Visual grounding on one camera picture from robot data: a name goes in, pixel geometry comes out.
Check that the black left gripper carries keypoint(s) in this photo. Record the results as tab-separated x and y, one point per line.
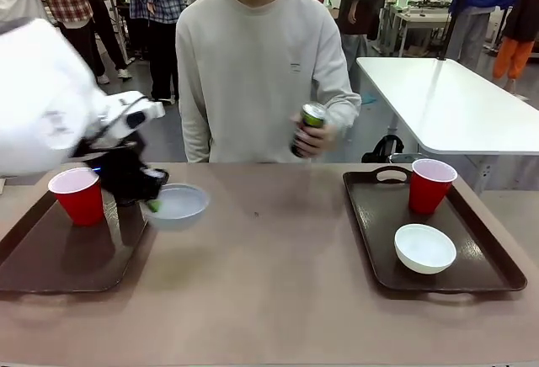
122	173

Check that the grey bowl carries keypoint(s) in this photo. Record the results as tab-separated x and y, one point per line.
185	211

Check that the red plastic cup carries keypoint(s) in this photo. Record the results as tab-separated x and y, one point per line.
82	207
427	194

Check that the black Pepsi can lime accent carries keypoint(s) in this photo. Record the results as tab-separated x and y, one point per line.
311	120

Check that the white bowl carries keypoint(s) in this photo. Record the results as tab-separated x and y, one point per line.
425	249

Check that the person's right forearm beige sleeve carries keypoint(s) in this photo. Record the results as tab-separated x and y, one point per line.
194	135

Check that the person's left forearm beige sleeve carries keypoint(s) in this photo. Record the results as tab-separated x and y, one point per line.
343	108

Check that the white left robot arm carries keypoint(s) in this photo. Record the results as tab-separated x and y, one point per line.
38	89

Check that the person's left hand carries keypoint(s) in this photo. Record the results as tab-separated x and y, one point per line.
322	137

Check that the brown plastic tray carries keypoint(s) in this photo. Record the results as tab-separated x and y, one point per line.
63	266
379	236

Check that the person in beige sweatshirt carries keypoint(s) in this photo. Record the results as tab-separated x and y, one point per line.
252	68

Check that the black bag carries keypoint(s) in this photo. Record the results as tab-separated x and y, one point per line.
383	148

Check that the white table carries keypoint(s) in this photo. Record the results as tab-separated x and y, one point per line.
442	102

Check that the white workbench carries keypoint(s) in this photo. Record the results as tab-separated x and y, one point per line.
421	17

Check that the bystander in orange trousers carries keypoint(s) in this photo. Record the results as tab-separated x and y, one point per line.
513	55

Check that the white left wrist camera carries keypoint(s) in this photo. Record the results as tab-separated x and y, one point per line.
147	110

